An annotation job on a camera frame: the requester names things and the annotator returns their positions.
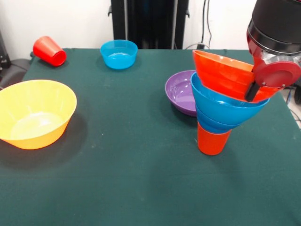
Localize blue cable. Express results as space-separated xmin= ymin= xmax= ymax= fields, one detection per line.
xmin=285 ymin=86 xmax=297 ymax=105

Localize small dark blue bowl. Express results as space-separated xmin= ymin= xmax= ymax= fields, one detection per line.
xmin=195 ymin=105 xmax=243 ymax=134

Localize dark green tablecloth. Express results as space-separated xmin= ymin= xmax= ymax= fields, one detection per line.
xmin=0 ymin=48 xmax=301 ymax=226

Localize teal bowl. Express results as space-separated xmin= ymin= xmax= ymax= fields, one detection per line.
xmin=100 ymin=39 xmax=139 ymax=70

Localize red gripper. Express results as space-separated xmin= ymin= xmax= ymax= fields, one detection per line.
xmin=244 ymin=22 xmax=301 ymax=103

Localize red cup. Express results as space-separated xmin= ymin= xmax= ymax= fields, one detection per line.
xmin=32 ymin=35 xmax=67 ymax=67

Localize black wall cable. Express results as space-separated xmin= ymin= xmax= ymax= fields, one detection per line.
xmin=185 ymin=0 xmax=214 ymax=50

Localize orange cup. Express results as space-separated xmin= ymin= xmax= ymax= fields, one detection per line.
xmin=197 ymin=121 xmax=233 ymax=156

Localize wide purple bowl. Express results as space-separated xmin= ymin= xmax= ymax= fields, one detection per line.
xmin=165 ymin=70 xmax=198 ymax=117

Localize wide orange bowl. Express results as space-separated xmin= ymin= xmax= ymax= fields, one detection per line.
xmin=192 ymin=49 xmax=286 ymax=103

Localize large blue bowl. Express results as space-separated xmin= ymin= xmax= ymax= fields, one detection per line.
xmin=190 ymin=72 xmax=270 ymax=126

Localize black equipment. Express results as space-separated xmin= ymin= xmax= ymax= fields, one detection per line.
xmin=0 ymin=30 xmax=11 ymax=69

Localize yellow bowl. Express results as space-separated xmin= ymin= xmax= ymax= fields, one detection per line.
xmin=0 ymin=79 xmax=78 ymax=150

